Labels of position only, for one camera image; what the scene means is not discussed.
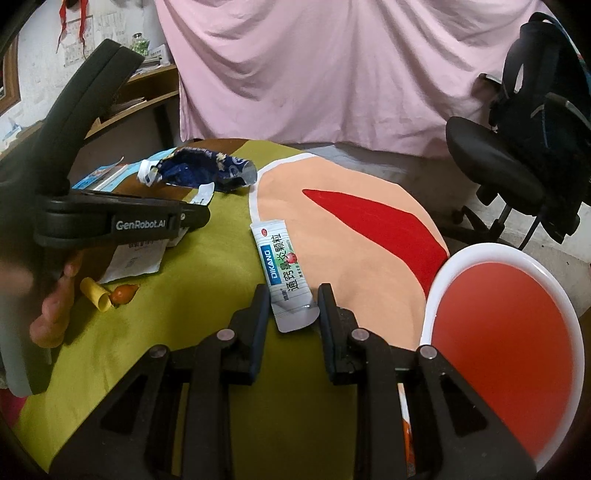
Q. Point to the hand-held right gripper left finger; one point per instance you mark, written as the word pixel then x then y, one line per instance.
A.
pixel 251 332

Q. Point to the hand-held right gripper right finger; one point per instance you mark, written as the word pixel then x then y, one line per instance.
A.
pixel 337 332

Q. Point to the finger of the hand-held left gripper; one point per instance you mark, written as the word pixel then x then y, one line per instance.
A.
pixel 194 219

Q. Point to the blue foil wrapper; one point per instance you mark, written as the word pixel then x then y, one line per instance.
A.
pixel 198 168

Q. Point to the white paper leaflet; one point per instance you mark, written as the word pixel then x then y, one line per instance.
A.
pixel 134 261

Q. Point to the white green medicine sachet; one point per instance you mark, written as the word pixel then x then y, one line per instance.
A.
pixel 281 267

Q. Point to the yellow tube piece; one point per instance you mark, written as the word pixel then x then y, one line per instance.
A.
pixel 94 293

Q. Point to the orange peel bit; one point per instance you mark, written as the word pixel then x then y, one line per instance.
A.
pixel 123 294

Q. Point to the red plastic bucket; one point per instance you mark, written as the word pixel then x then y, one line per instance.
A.
pixel 498 346

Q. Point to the person's left hand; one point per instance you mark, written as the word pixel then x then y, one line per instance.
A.
pixel 48 318

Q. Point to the colourful picture book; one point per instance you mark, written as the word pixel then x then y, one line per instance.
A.
pixel 99 177

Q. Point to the multicoloured patchwork blanket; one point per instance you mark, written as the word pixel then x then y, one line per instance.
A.
pixel 138 350

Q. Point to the loose white papers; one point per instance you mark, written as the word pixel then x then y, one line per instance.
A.
pixel 10 133

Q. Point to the wooden shelf desk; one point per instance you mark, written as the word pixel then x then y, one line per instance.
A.
pixel 147 92

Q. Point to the stack of books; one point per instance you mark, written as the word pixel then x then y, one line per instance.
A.
pixel 145 65

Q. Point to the white cardboard box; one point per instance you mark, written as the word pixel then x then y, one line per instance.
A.
pixel 158 54

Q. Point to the glass candy jar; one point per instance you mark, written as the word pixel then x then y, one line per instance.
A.
pixel 140 42

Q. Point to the pink hanging sheet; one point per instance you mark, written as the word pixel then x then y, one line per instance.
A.
pixel 323 69

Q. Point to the red hanging scarf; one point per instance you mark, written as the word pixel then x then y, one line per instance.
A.
pixel 82 18

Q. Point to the black office chair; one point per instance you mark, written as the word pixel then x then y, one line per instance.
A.
pixel 489 157

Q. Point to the dark blue backpack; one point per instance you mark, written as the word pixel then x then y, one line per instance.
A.
pixel 545 92

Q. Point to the white wall calendar sheet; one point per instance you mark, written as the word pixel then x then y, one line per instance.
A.
pixel 104 32

